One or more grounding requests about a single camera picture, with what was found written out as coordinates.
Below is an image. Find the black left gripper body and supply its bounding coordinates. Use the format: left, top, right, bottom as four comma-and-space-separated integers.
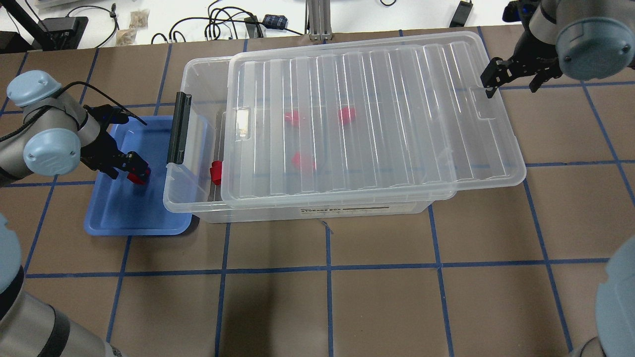
81, 104, 129, 172

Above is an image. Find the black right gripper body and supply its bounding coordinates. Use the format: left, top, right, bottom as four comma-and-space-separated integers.
502, 30, 563, 80

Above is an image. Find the clear ribbed box lid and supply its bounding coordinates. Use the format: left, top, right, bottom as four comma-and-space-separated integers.
220, 31, 526, 208

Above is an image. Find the red block with stud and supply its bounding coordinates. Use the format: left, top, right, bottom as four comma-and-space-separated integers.
127, 169, 151, 185

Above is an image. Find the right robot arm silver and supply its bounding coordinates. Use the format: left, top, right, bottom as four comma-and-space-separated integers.
480, 0, 635, 357

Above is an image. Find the red block middle in box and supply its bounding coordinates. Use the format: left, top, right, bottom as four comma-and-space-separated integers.
337, 106, 356, 125

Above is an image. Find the red block in box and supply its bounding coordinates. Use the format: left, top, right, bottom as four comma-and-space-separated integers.
283, 110, 300, 127
337, 106, 356, 125
292, 152, 316, 172

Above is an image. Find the red block lower in box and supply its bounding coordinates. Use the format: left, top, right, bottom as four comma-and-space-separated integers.
292, 152, 316, 172

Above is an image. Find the red block upper in box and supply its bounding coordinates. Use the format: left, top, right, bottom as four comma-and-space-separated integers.
283, 110, 300, 127

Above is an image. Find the clear plastic storage box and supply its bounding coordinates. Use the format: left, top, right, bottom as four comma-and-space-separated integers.
163, 48, 458, 222

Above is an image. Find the blue plastic tray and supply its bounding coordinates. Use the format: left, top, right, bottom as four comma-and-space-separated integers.
84, 116, 192, 237

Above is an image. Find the black power adapter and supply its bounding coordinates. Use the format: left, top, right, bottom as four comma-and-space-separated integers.
449, 0, 473, 28

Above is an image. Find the black box latch handle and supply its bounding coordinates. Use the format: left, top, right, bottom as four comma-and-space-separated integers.
166, 91, 192, 165

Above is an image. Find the red block near box wall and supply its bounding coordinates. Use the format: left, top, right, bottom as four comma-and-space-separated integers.
209, 160, 223, 186

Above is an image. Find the aluminium frame post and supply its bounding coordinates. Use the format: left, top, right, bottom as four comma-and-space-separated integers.
305, 0, 333, 42

